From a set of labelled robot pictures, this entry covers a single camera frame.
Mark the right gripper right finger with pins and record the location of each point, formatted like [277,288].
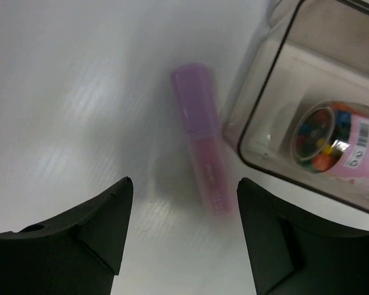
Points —
[293,251]

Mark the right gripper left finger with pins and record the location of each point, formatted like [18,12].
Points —
[76,252]

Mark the pink capped bead bottle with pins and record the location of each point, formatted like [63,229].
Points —
[332,139]

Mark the purple highlighter marker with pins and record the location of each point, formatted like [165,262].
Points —
[193,89]

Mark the right transparent tray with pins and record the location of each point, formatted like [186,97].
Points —
[313,51]

